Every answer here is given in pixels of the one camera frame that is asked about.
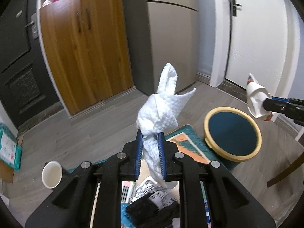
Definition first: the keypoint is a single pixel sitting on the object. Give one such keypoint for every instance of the beige refrigerator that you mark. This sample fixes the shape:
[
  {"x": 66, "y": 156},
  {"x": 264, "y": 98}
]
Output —
[{"x": 161, "y": 32}]

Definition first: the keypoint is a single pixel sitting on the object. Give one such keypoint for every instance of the black entrance door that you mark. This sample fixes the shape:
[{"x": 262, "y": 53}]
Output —
[{"x": 26, "y": 88}]

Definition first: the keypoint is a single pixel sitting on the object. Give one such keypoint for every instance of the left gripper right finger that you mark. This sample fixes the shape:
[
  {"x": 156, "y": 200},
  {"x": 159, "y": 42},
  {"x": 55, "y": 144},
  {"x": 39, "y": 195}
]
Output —
[{"x": 210, "y": 196}]

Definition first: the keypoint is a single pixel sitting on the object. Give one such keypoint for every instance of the black paper cup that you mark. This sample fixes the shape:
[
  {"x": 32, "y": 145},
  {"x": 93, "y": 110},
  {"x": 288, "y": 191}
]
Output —
[{"x": 52, "y": 174}]

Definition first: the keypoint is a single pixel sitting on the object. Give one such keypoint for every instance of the green tissue package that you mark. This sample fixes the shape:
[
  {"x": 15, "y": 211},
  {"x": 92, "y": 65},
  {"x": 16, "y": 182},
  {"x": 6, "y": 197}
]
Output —
[{"x": 10, "y": 151}]

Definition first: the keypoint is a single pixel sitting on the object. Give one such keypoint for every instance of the teal yellow-rimmed trash bin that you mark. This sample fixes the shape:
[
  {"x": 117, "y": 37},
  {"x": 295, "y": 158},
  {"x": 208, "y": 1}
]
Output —
[{"x": 232, "y": 134}]

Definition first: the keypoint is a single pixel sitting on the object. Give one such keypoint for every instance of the white room door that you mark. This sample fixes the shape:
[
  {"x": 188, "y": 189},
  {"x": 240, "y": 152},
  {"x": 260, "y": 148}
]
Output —
[{"x": 265, "y": 41}]

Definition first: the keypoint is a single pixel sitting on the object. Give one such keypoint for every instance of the silver foil wrapper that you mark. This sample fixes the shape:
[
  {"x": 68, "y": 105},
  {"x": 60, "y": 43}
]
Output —
[{"x": 149, "y": 185}]

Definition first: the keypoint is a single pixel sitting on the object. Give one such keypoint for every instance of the white tissue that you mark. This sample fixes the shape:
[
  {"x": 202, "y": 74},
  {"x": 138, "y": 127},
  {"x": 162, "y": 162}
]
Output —
[{"x": 159, "y": 113}]

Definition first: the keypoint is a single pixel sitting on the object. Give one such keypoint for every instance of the wooden two-door cabinet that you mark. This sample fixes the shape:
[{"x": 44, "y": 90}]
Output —
[{"x": 86, "y": 49}]

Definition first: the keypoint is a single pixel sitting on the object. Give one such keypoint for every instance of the black plastic bag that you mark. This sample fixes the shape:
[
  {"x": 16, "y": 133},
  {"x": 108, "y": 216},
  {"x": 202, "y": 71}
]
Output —
[{"x": 157, "y": 209}]

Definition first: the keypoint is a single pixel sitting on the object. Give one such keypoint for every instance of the wooden chair leg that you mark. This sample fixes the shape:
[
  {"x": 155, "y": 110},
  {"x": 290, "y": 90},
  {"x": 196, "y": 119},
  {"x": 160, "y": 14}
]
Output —
[{"x": 295, "y": 165}]

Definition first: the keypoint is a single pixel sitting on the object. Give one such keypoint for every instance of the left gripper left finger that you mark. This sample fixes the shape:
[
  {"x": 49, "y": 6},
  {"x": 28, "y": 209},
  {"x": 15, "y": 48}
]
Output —
[{"x": 90, "y": 196}]

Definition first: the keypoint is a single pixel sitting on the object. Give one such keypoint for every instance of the teal orange patterned rug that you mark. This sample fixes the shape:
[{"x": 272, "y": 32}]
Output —
[{"x": 191, "y": 146}]

